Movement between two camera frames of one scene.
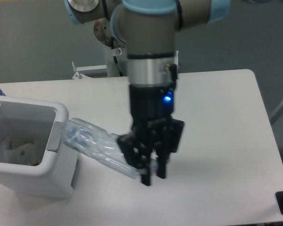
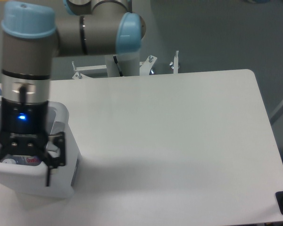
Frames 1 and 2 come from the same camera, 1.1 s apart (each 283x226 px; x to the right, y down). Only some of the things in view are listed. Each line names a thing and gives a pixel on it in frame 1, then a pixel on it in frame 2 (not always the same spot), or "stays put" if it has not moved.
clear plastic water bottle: x=94 y=142 → x=23 y=159
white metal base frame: x=78 y=75 stays put
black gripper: x=151 y=105 → x=24 y=130
